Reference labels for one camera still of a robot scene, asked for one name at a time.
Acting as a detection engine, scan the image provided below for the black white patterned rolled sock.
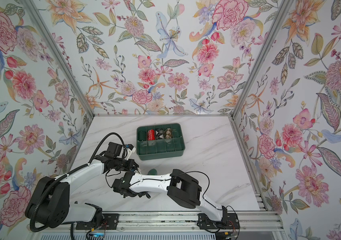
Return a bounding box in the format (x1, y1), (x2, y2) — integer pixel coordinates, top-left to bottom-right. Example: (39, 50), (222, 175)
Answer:
(155, 129), (164, 140)

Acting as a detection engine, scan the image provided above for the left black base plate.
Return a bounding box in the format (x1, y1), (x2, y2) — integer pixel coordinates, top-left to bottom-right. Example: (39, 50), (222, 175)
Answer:
(75, 203), (120, 230)

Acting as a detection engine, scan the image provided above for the brown patterned rolled sock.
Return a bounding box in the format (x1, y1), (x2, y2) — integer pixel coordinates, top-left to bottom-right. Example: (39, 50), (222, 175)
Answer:
(164, 128), (173, 139)

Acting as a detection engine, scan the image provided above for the blue green orange sock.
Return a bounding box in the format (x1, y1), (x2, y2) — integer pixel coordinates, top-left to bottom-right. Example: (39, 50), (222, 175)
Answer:
(147, 169), (157, 176)

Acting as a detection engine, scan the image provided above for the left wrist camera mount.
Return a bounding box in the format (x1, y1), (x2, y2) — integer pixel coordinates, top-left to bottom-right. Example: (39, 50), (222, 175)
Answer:
(124, 144), (136, 160)

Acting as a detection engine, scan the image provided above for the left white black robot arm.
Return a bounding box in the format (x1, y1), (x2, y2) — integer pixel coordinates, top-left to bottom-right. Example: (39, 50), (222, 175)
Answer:
(25, 143), (138, 233)

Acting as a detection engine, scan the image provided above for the green plastic divider tray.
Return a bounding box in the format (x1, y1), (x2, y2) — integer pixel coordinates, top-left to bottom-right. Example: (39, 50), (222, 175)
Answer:
(136, 123), (185, 161)

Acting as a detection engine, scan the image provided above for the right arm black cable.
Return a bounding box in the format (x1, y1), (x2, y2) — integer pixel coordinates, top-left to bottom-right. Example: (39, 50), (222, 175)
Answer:
(104, 169), (241, 238)

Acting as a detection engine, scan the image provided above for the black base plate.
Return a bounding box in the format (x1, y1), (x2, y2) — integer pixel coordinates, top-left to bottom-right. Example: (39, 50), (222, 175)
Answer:
(75, 203), (120, 230)
(197, 213), (240, 231)

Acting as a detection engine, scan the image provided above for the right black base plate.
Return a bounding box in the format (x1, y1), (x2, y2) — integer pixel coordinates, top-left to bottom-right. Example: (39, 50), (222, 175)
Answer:
(197, 213), (240, 231)

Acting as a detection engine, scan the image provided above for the red rolled sock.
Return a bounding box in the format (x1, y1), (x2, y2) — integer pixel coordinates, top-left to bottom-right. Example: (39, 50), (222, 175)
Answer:
(147, 129), (156, 141)

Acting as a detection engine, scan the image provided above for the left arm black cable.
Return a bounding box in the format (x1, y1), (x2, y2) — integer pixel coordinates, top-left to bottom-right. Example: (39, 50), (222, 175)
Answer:
(28, 132), (126, 240)

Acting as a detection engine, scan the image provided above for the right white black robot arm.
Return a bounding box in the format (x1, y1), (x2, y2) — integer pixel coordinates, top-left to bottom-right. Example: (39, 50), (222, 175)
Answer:
(111, 169), (229, 225)

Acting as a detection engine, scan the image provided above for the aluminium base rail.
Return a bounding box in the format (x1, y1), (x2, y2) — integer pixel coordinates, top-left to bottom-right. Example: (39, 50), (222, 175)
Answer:
(26, 211), (279, 233)

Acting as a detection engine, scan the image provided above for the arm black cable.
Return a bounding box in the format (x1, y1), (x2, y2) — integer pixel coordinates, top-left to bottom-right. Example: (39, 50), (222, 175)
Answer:
(28, 132), (126, 240)
(104, 169), (241, 238)

